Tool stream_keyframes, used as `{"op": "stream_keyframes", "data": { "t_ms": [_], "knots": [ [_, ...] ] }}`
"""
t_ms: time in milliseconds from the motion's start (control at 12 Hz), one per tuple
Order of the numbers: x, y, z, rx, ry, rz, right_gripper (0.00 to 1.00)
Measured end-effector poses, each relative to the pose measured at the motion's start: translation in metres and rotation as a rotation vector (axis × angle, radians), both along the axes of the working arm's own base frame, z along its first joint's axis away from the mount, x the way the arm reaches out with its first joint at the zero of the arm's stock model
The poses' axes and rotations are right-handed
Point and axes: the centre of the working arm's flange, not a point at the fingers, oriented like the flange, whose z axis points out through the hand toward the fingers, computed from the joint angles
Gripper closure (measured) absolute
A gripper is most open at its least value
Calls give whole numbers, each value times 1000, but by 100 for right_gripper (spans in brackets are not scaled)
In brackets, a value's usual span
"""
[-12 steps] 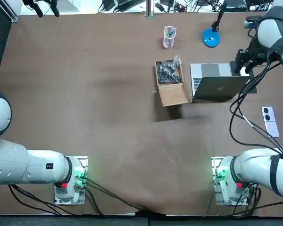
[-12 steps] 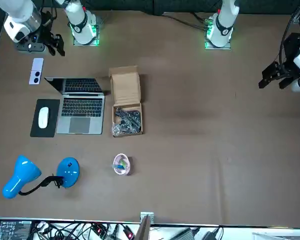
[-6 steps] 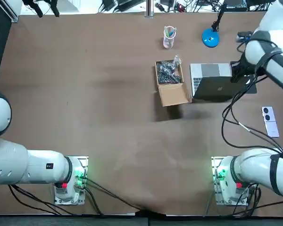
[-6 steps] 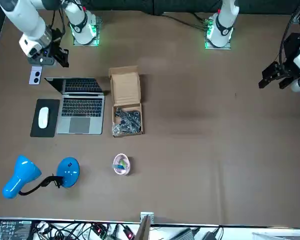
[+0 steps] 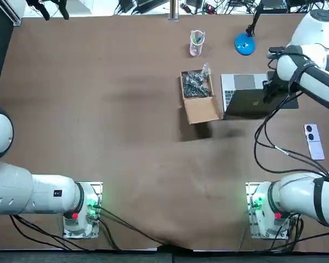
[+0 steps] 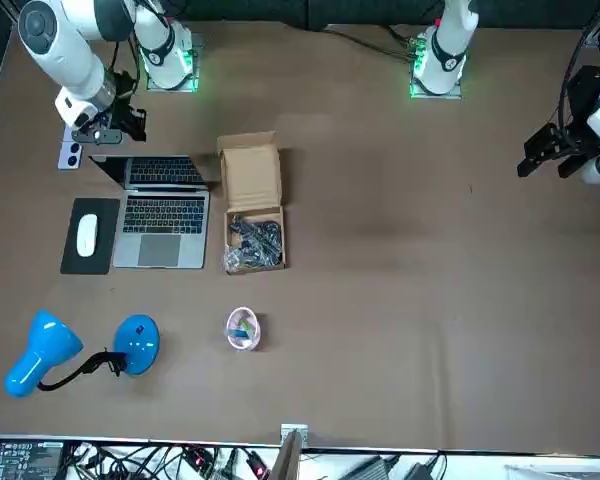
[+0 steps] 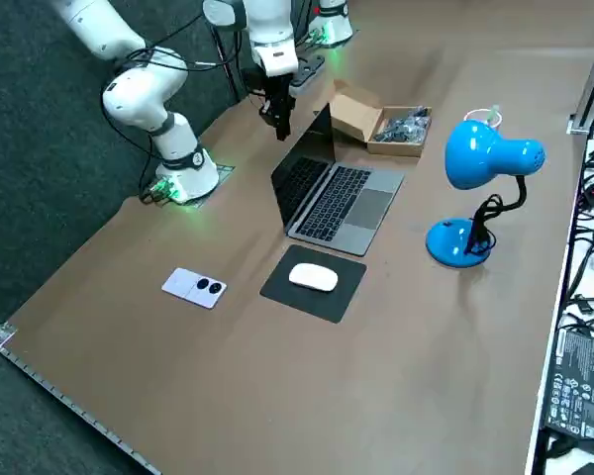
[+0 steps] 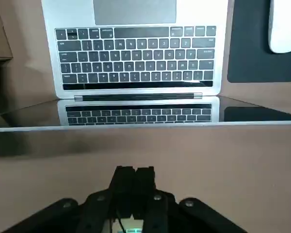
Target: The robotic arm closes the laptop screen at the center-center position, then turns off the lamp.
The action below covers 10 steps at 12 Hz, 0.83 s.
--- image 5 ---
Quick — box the lavender flip phone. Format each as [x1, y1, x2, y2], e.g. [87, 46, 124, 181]
[303, 123, 325, 161]

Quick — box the aluminium frame post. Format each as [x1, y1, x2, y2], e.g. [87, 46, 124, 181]
[168, 0, 179, 20]

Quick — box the pink mesh pen cup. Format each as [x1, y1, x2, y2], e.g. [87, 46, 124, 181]
[189, 30, 207, 58]

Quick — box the blue desk lamp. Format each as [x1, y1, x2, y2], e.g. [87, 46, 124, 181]
[234, 0, 266, 56]

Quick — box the open cardboard box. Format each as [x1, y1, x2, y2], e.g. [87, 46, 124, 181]
[180, 70, 224, 125]

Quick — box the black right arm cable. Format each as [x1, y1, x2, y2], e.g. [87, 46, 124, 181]
[253, 90, 329, 183]

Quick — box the grey laptop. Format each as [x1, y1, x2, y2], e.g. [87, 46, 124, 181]
[220, 73, 275, 120]

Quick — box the plastic bag of black parts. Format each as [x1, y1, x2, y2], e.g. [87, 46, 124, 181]
[180, 64, 212, 98]

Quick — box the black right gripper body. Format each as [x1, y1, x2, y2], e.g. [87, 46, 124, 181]
[267, 75, 287, 95]

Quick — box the black base cable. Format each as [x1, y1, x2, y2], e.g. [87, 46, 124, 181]
[9, 204, 194, 252]

